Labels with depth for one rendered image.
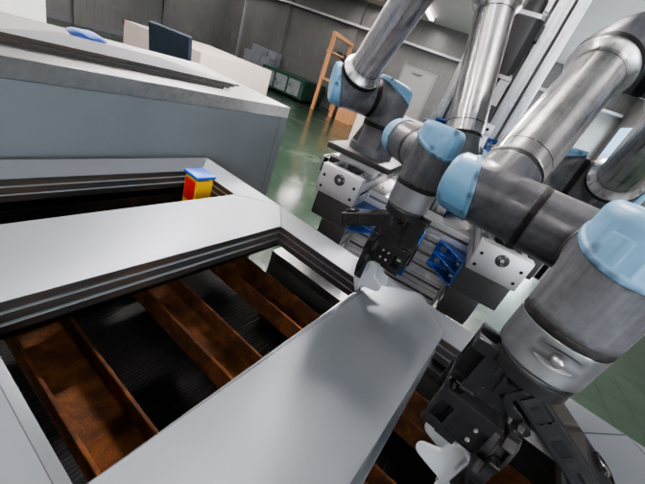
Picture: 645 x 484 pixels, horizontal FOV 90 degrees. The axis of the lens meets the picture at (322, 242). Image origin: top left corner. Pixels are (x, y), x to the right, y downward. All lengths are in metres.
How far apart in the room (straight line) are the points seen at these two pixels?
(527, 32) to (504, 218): 0.82
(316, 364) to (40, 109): 0.79
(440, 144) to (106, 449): 0.67
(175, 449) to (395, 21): 0.88
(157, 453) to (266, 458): 0.11
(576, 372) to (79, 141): 1.01
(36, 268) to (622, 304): 0.66
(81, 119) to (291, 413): 0.81
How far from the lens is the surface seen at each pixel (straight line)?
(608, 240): 0.31
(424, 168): 0.56
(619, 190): 1.00
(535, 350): 0.33
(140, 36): 6.85
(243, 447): 0.43
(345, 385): 0.51
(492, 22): 0.82
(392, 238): 0.62
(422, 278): 1.13
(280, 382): 0.48
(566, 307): 0.32
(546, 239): 0.40
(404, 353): 0.62
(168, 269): 0.65
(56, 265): 0.62
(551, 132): 0.49
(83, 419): 0.65
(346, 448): 0.46
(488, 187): 0.41
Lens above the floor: 1.23
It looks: 27 degrees down
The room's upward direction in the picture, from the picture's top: 22 degrees clockwise
